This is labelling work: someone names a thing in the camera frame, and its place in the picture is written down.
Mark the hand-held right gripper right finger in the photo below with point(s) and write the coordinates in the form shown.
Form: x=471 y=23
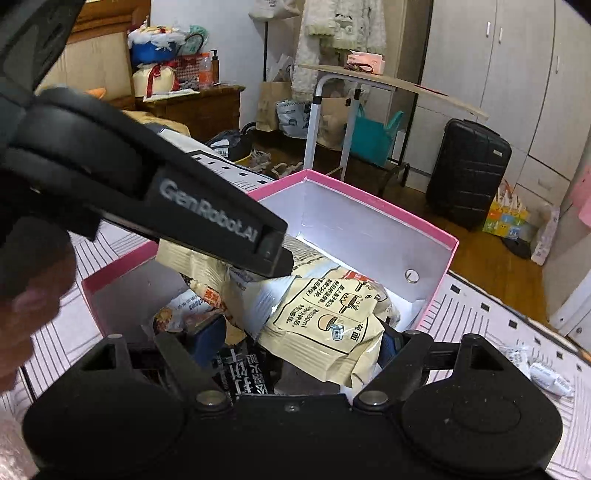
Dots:
x=388 y=345

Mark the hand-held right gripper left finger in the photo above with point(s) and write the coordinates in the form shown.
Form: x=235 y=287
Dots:
x=210 y=337

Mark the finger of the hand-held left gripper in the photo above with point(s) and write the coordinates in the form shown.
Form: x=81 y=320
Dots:
x=274 y=258

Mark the white orange snack packet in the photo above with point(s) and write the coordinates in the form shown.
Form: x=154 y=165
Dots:
x=194 y=304

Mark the black cracker box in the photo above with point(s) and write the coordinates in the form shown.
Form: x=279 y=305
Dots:
x=244 y=369

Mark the beige drink mix packet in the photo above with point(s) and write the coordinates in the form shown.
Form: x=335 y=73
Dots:
x=198 y=267
x=318 y=332

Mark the pink cardboard box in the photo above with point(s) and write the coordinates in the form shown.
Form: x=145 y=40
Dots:
x=369 y=230

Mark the person's left hand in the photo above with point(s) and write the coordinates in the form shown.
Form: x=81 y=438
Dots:
x=23 y=332

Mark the wooden headboard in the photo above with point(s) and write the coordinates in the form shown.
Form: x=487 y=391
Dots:
x=92 y=64

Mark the pair of shoes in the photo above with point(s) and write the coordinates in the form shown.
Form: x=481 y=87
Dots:
x=272 y=164

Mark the cream gift box red ribbon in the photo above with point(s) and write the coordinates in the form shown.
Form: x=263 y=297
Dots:
x=154 y=81

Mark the striped bed sheet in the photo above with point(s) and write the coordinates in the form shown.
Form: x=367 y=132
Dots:
x=485 y=323

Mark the wooden nightstand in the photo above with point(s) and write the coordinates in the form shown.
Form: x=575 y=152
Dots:
x=203 y=113

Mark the blue basin with flowers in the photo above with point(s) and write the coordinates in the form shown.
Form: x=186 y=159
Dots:
x=154 y=44

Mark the small white candy packet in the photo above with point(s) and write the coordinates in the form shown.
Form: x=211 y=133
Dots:
x=551 y=378
x=515 y=357

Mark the red packaging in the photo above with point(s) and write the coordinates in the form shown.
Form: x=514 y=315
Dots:
x=194 y=71

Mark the white plastic bag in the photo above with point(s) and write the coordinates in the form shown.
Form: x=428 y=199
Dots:
x=293 y=120

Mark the large brown paper bag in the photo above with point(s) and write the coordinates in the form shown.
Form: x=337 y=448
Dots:
x=334 y=124

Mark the teal shopping bag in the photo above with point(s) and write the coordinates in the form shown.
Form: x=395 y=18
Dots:
x=374 y=136

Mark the colourful gift bag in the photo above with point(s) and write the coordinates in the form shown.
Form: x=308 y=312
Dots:
x=505 y=217

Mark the black suitcase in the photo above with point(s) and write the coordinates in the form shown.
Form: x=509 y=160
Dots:
x=466 y=175

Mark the white slim box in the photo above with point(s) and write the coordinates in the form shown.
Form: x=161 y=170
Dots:
x=545 y=237

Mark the folding table with white legs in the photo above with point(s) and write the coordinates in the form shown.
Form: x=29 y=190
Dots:
x=392 y=83

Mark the pink pouch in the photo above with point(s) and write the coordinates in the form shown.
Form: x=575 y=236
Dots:
x=365 y=63

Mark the cream fleece garment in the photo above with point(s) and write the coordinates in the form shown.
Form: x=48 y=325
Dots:
x=341 y=32

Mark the pink hanging bag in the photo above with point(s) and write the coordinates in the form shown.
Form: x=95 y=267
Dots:
x=582 y=189

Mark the white wardrobe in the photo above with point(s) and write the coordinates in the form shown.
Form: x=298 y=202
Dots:
x=508 y=69

